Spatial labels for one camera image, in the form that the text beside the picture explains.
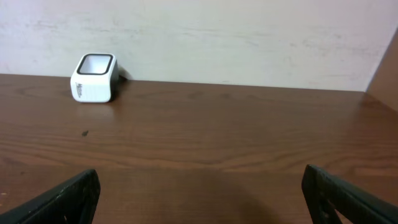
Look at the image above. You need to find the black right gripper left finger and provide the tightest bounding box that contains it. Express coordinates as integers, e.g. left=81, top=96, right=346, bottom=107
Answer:
left=1, top=169, right=101, bottom=224

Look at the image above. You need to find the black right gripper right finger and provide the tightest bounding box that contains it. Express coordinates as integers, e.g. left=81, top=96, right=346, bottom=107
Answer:
left=302, top=164, right=397, bottom=224

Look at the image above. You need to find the white barcode scanner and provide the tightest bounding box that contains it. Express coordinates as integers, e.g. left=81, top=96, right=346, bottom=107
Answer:
left=70, top=53, right=119, bottom=103

